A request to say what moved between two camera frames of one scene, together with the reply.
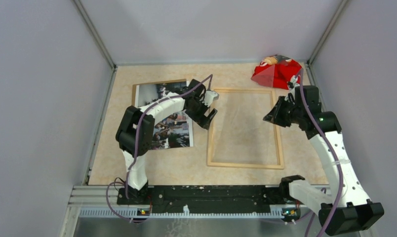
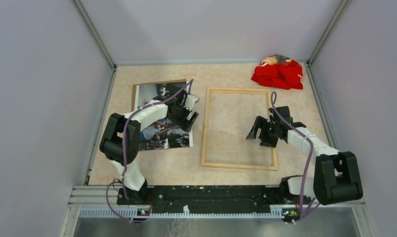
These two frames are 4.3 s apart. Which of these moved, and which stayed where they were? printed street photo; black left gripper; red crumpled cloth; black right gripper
Moved: black right gripper; black left gripper
Stayed: red crumpled cloth; printed street photo
